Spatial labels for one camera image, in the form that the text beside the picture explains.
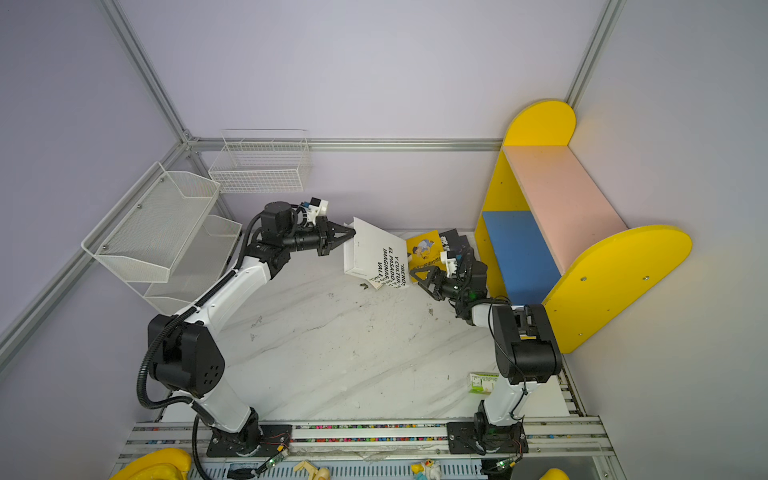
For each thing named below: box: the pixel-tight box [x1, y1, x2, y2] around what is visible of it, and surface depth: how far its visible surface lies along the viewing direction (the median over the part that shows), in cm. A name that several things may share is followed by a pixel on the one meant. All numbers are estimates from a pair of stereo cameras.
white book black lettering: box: [344, 217, 409, 290], surface depth 86 cm
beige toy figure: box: [294, 460, 331, 480], surface depth 70 cm
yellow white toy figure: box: [411, 459, 442, 480], surface depth 69 cm
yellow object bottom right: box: [539, 468, 570, 480], surface depth 68 cm
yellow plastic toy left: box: [110, 448, 192, 480], surface depth 69 cm
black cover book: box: [439, 228, 469, 259], surface depth 117 cm
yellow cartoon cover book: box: [406, 230, 447, 282], surface depth 113 cm
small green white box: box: [468, 372, 500, 395], surface depth 80 cm
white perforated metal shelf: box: [81, 162, 221, 283], surface depth 72 cm
